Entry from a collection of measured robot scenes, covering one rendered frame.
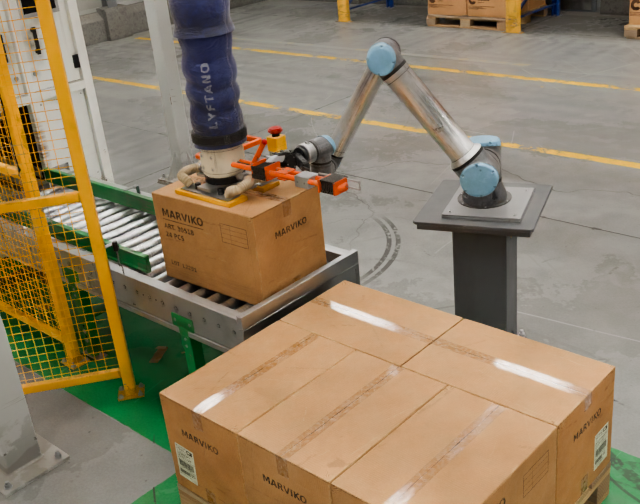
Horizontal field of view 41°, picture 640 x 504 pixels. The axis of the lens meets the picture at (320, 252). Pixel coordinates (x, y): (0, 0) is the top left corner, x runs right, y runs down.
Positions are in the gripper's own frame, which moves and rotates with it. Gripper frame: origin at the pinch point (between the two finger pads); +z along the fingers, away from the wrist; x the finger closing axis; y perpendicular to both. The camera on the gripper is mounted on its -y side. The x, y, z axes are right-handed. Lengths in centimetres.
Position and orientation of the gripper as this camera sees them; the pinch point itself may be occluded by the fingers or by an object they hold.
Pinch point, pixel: (270, 171)
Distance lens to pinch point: 336.6
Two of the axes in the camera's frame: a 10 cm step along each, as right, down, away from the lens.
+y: -7.4, -2.4, 6.3
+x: -0.8, -9.0, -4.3
